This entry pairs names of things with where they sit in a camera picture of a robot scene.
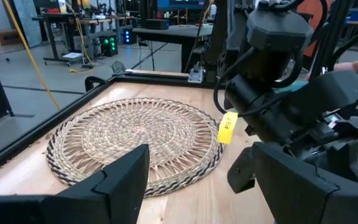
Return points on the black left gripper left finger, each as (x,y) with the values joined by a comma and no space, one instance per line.
(104,199)

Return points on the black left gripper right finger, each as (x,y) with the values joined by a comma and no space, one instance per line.
(306,202)

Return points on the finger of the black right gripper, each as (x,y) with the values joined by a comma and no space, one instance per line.
(242,174)

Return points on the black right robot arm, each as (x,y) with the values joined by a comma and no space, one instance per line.
(269,31)

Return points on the yellow paper tag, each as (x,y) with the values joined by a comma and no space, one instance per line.
(227,127)

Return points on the round woven straw mat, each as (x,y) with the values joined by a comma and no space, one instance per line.
(129,130)

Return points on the white table clamp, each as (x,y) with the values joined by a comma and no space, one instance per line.
(195,75)

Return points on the computer tower with green lights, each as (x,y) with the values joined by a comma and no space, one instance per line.
(109,45)

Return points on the black desk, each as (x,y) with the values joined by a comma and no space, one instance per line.
(172,32)

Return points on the device with blue lights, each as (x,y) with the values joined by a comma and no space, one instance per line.
(128,35)

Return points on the blue-lit monitor screen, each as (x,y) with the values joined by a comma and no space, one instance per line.
(180,4)

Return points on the black workbench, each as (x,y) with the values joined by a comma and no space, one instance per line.
(54,20)

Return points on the brown cardboard box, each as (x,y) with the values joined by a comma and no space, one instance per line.
(5,36)

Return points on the black table edge frame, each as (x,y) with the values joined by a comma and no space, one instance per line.
(57,116)

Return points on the black vertical frame post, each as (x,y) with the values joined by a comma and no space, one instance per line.
(216,37)

